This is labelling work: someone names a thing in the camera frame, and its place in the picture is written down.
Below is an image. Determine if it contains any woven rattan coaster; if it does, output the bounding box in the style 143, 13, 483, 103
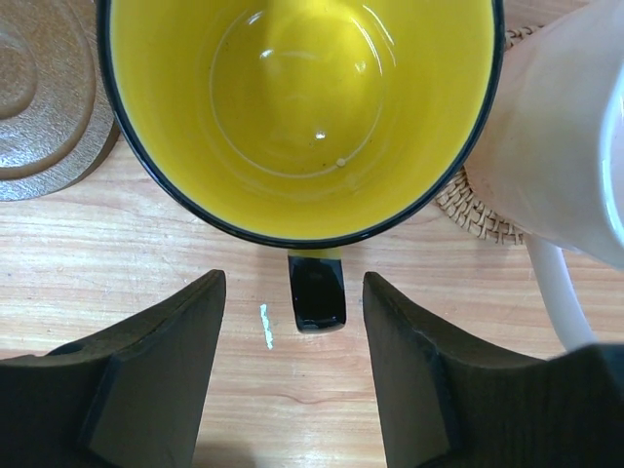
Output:
435, 23, 545, 247

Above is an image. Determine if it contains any yellow mug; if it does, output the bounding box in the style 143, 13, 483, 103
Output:
97, 1, 505, 333

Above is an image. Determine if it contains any pink mug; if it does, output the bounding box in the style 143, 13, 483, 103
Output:
465, 1, 623, 350

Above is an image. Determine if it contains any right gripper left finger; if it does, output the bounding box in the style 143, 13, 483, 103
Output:
1, 270, 226, 467

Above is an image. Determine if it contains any brown wooden coaster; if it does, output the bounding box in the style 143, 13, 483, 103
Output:
1, 1, 119, 202

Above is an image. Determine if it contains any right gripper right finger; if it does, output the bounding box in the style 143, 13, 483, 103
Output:
363, 272, 623, 467

